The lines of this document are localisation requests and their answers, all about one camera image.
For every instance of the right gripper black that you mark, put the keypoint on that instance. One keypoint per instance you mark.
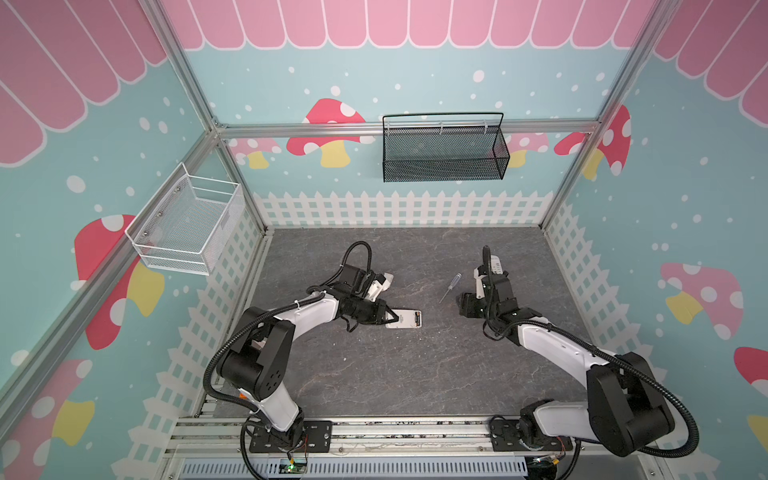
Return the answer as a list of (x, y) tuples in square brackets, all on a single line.
[(495, 285)]

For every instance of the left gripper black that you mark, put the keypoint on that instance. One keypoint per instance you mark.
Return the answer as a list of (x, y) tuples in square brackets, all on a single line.
[(379, 310)]

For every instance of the white remote control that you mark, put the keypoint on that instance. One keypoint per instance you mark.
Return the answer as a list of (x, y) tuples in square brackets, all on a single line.
[(405, 319)]

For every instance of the small screwdriver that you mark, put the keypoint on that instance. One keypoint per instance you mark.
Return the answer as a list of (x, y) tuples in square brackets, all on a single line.
[(453, 283)]

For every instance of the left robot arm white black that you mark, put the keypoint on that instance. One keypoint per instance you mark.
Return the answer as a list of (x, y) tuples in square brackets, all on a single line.
[(249, 368)]

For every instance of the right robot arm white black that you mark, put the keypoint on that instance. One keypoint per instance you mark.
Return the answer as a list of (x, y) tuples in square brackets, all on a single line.
[(626, 409)]

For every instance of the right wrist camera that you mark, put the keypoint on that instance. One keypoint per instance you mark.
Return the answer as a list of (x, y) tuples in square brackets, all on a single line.
[(481, 273)]

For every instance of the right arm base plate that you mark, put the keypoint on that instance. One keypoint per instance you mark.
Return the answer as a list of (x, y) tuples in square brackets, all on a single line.
[(509, 434)]

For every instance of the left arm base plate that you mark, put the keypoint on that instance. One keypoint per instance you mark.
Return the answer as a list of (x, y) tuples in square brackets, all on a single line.
[(310, 436)]

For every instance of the black mesh wall basket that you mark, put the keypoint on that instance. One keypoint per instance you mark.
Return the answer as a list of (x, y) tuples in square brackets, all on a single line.
[(441, 147)]

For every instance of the white wire wall basket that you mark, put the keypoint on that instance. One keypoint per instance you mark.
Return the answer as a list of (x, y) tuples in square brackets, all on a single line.
[(186, 225)]

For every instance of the aluminium front rail frame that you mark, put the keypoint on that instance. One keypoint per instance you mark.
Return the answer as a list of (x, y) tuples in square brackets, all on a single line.
[(410, 447)]

